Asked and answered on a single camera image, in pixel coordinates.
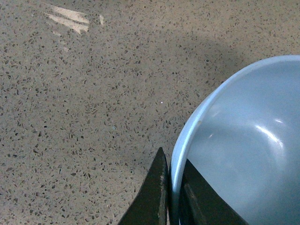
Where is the light blue bowl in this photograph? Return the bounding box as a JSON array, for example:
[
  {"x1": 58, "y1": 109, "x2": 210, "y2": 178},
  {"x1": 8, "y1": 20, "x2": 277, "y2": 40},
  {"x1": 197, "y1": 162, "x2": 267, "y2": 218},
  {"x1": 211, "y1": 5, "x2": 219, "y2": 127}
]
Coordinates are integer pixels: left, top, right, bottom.
[{"x1": 169, "y1": 55, "x2": 300, "y2": 225}]

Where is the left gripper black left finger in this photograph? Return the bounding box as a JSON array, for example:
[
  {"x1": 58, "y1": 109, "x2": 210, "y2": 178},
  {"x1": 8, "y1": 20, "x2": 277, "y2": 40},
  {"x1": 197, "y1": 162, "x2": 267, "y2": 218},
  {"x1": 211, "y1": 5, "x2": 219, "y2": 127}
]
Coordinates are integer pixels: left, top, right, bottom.
[{"x1": 119, "y1": 147, "x2": 168, "y2": 225}]

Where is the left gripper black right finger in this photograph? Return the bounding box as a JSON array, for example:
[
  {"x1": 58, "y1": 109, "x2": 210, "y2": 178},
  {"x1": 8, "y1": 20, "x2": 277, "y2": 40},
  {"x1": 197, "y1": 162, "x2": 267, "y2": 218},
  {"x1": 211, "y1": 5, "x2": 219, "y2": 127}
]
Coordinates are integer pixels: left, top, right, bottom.
[{"x1": 179, "y1": 160, "x2": 248, "y2": 225}]

